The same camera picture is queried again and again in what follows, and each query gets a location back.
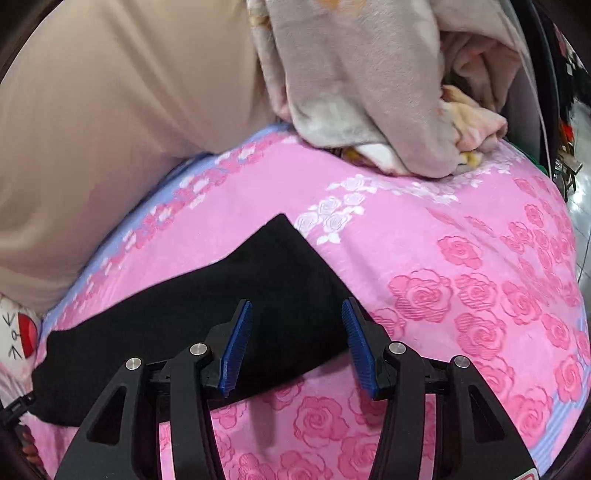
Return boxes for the floral fleece blanket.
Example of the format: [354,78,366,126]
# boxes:
[247,0,532,178]

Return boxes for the black pants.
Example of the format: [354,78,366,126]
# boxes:
[31,213,377,428]

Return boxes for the white satin cloth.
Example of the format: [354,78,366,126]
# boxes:
[0,360,35,407]

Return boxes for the pink rose bedsheet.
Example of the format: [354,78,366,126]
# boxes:
[14,122,591,480]

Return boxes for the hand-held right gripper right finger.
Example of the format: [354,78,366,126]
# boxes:
[341,296,532,480]

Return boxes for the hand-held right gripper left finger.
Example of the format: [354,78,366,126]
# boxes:
[53,299,254,480]

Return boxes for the beige quilt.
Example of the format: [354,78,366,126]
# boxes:
[0,0,287,317]

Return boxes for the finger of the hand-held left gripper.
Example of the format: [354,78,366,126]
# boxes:
[0,394,37,428]

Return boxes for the white cat face pillow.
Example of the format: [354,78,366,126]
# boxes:
[0,293,44,365]

